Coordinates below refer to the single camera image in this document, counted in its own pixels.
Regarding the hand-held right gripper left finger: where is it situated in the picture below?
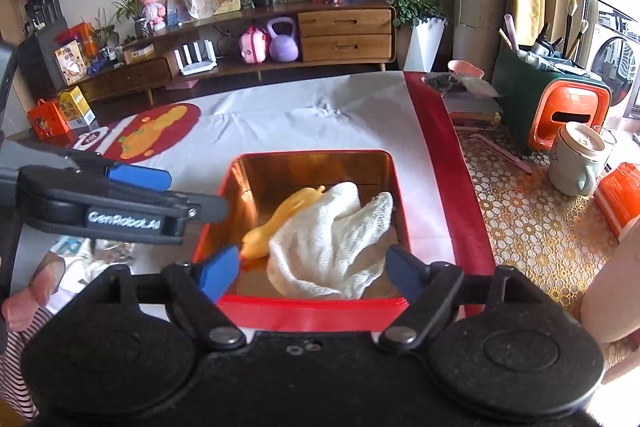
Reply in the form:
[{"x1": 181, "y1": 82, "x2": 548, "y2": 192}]
[{"x1": 97, "y1": 246, "x2": 247, "y2": 352}]

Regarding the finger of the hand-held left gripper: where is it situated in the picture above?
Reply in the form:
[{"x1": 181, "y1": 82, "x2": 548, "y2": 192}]
[
  {"x1": 65, "y1": 179, "x2": 230, "y2": 222},
  {"x1": 10, "y1": 144, "x2": 173, "y2": 194}
]

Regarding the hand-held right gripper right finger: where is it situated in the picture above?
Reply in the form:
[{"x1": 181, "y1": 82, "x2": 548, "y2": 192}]
[{"x1": 378, "y1": 244, "x2": 538, "y2": 353}]

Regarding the yellow rubber toy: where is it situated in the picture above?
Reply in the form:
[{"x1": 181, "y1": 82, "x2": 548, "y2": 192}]
[{"x1": 240, "y1": 185, "x2": 326, "y2": 265}]

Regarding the white cloth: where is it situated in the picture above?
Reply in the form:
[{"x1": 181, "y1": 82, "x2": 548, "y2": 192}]
[{"x1": 268, "y1": 182, "x2": 394, "y2": 301}]

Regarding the red tin box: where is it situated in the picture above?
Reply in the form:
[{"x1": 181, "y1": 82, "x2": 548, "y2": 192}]
[{"x1": 192, "y1": 150, "x2": 413, "y2": 333}]

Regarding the person's left hand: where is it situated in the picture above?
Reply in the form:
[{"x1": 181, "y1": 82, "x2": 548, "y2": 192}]
[{"x1": 0, "y1": 251, "x2": 67, "y2": 334}]

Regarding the orange gift box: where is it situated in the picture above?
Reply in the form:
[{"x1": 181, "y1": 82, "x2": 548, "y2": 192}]
[{"x1": 26, "y1": 99, "x2": 71, "y2": 142}]

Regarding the yellow carton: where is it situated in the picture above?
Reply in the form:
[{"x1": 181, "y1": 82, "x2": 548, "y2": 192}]
[{"x1": 57, "y1": 86, "x2": 97, "y2": 130}]

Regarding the small cardboard box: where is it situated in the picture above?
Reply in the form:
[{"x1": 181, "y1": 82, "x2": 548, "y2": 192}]
[{"x1": 122, "y1": 43, "x2": 156, "y2": 65}]

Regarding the white router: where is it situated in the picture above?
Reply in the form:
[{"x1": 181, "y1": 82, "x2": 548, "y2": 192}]
[{"x1": 172, "y1": 39, "x2": 218, "y2": 76}]

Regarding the gold lace table cover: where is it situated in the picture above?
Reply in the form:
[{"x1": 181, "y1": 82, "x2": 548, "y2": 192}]
[{"x1": 457, "y1": 127, "x2": 640, "y2": 370}]

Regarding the printed white carton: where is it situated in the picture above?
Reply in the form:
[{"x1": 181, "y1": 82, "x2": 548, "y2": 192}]
[{"x1": 55, "y1": 39, "x2": 87, "y2": 85}]

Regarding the pink stick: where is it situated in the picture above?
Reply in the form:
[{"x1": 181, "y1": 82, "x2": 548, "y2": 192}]
[{"x1": 470, "y1": 132, "x2": 533, "y2": 174}]

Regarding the orange snack box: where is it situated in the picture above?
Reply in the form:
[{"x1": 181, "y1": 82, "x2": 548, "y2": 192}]
[{"x1": 54, "y1": 23, "x2": 98, "y2": 58}]

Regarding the person's striped clothing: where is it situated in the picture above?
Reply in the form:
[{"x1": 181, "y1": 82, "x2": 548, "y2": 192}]
[{"x1": 0, "y1": 307, "x2": 57, "y2": 420}]

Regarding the small plant in vase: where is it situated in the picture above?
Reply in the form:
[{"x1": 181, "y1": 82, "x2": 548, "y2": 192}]
[{"x1": 112, "y1": 0, "x2": 151, "y2": 38}]

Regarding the pink toy backpack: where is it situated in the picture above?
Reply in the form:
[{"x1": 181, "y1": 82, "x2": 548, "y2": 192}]
[{"x1": 239, "y1": 26, "x2": 268, "y2": 65}]

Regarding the pink stuffed doll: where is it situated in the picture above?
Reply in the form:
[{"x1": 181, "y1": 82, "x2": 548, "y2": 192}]
[{"x1": 134, "y1": 0, "x2": 168, "y2": 32}]

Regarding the stack of books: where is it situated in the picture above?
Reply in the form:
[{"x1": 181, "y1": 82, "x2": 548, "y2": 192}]
[{"x1": 445, "y1": 94, "x2": 503, "y2": 130}]

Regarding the purple kettlebell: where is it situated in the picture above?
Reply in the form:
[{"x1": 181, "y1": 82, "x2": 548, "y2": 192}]
[{"x1": 266, "y1": 17, "x2": 301, "y2": 62}]

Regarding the dark plastic bag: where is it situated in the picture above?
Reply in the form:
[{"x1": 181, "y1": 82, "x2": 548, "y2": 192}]
[{"x1": 422, "y1": 72, "x2": 501, "y2": 100}]

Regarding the white lidded mug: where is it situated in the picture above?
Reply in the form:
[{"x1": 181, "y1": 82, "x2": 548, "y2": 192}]
[{"x1": 547, "y1": 122, "x2": 615, "y2": 198}]

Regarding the green storage container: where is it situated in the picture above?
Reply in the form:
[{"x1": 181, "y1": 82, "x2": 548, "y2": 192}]
[{"x1": 492, "y1": 44, "x2": 598, "y2": 148}]

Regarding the white tumbler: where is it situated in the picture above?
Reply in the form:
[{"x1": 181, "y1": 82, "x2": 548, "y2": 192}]
[{"x1": 581, "y1": 217, "x2": 640, "y2": 344}]

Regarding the pink bowl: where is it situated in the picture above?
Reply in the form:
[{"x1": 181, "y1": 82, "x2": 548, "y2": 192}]
[{"x1": 446, "y1": 59, "x2": 486, "y2": 80}]

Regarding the wooden low cabinet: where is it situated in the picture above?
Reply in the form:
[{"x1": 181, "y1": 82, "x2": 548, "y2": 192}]
[{"x1": 75, "y1": 0, "x2": 397, "y2": 105}]

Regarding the wooden cabinet drawer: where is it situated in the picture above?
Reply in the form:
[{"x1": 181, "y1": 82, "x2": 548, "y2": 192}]
[
  {"x1": 300, "y1": 34, "x2": 393, "y2": 62},
  {"x1": 298, "y1": 9, "x2": 392, "y2": 38}
]

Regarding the white planter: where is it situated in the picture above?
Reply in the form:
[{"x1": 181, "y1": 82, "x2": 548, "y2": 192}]
[{"x1": 402, "y1": 18, "x2": 447, "y2": 72}]

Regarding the orange packet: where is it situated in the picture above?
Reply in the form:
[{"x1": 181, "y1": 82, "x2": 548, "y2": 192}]
[{"x1": 594, "y1": 162, "x2": 640, "y2": 244}]

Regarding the orange plastic stool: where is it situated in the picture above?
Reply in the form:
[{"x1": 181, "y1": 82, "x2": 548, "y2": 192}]
[{"x1": 527, "y1": 79, "x2": 612, "y2": 152}]

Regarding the pink tube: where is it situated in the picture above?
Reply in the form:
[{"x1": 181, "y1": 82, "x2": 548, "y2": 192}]
[{"x1": 502, "y1": 14, "x2": 526, "y2": 54}]

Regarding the calligraphy brush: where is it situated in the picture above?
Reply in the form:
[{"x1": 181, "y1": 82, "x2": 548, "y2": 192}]
[
  {"x1": 564, "y1": 0, "x2": 581, "y2": 58},
  {"x1": 570, "y1": 19, "x2": 590, "y2": 58}
]

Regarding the washing machine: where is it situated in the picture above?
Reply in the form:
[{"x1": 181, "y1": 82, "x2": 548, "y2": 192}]
[{"x1": 582, "y1": 0, "x2": 640, "y2": 118}]

